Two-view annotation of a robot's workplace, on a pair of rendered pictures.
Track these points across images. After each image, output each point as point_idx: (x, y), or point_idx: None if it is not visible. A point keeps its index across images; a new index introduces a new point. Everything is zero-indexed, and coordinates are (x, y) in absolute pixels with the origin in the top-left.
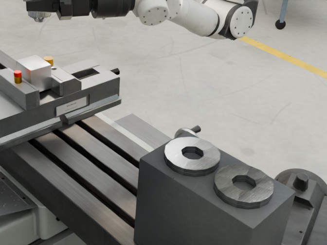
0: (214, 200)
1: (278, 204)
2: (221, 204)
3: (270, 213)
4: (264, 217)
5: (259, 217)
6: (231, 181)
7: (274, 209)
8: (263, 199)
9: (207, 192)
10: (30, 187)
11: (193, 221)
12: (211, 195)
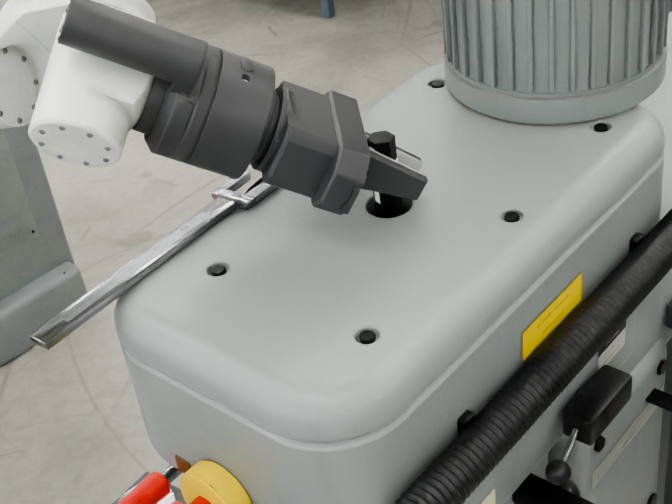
0: (177, 491)
1: (116, 500)
2: (171, 487)
3: (126, 490)
4: (133, 484)
5: (138, 482)
6: (157, 503)
7: (121, 495)
8: (131, 489)
9: (183, 498)
10: None
11: None
12: (179, 495)
